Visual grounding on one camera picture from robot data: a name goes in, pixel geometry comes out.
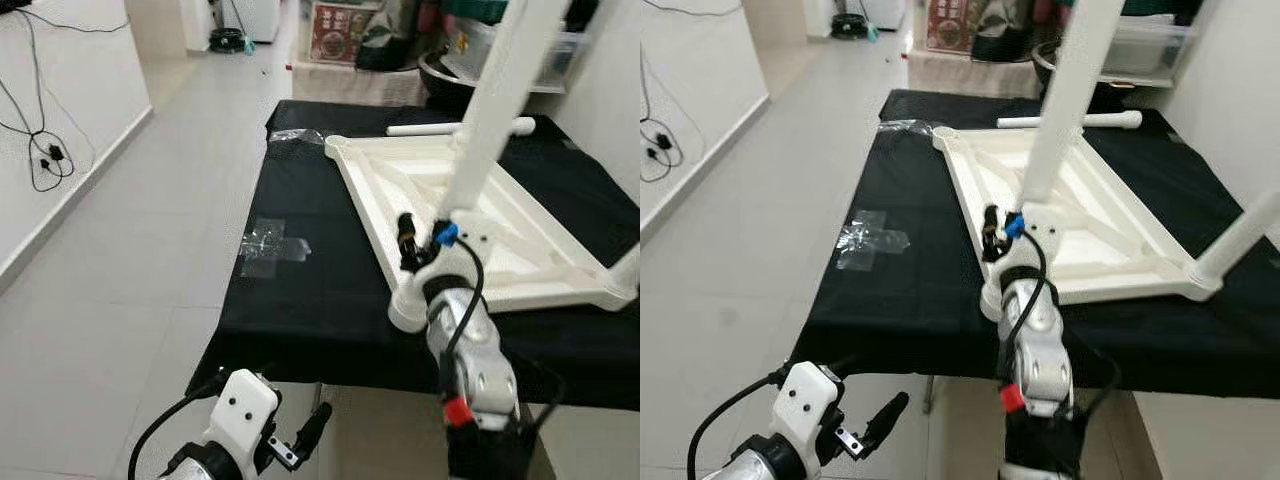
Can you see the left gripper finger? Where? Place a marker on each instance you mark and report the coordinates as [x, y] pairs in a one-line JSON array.
[[888, 418], [316, 425]]

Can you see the white plastic table leg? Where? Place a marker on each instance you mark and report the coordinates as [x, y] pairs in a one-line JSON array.
[[1240, 235], [1075, 90], [1020, 122], [420, 129], [500, 100], [628, 268]]

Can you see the black tablecloth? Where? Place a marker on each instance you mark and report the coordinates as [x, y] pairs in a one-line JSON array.
[[900, 320], [300, 320]]

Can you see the clear tape cross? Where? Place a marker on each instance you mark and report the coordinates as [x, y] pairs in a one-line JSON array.
[[870, 240], [272, 248]]

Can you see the white plastic table top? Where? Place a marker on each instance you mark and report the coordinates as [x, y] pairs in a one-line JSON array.
[[1130, 240], [540, 240]]

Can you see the black wok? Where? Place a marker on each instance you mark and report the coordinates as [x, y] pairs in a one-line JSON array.
[[445, 90], [1045, 65]]

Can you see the beige cloth covered table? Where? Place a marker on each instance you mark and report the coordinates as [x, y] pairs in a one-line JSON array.
[[960, 75], [350, 85]]

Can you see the black bag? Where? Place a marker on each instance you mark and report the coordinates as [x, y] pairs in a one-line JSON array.
[[385, 45], [1000, 40]]

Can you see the clear plastic storage container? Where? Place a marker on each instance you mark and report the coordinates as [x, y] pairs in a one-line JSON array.
[[470, 50], [1150, 50]]

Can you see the red printed box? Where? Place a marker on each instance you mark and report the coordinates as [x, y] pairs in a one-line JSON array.
[[340, 35], [950, 25]]

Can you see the broom with teal brush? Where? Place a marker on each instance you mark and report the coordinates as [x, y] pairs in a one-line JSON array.
[[249, 48], [873, 33]]

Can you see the green round lid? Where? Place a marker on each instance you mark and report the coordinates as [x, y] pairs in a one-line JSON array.
[[475, 10], [1160, 6]]

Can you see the white chest freezer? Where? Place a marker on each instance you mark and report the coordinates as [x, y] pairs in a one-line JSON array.
[[885, 12], [255, 20]]

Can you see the black robot vacuum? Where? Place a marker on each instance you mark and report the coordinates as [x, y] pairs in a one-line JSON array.
[[228, 42], [850, 27]]

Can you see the black power adapter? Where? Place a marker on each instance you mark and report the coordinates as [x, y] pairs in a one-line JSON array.
[[662, 141], [55, 152]]

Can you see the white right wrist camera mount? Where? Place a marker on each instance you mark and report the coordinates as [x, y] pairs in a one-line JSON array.
[[470, 245], [1040, 235]]

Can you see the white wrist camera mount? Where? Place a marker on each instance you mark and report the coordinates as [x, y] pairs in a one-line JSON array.
[[470, 245], [808, 400], [1040, 235], [245, 410]]

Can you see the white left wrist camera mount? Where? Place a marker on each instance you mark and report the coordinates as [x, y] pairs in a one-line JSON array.
[[245, 410], [808, 400]]

